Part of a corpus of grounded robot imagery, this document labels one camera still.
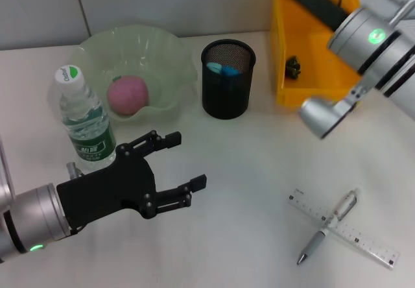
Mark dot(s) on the black mesh pen holder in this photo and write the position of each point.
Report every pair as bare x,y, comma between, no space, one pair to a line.
227,93

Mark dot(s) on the blue scissors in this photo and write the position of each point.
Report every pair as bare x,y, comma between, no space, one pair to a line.
227,70

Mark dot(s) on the yellow plastic bin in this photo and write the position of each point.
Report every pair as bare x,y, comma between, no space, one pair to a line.
308,74

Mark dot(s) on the transparent plastic ruler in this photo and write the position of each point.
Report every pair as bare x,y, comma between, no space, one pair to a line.
373,242

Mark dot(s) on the green plastic wrapper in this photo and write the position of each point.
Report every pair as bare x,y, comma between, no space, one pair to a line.
293,67

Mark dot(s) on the clear plastic water bottle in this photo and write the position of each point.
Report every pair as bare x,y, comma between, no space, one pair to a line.
90,132

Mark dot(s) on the pink peach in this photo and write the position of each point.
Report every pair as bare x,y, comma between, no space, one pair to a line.
128,95

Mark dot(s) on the white silver ballpoint pen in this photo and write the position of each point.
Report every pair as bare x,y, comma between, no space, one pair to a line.
319,236

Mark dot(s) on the green glass fruit bowl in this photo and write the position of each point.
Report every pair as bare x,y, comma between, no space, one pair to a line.
146,48

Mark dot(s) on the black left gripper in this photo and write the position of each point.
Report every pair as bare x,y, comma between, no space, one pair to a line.
107,194

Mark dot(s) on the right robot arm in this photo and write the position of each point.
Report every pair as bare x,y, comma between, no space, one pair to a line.
382,44

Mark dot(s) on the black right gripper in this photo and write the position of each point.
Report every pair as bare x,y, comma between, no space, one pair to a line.
317,4

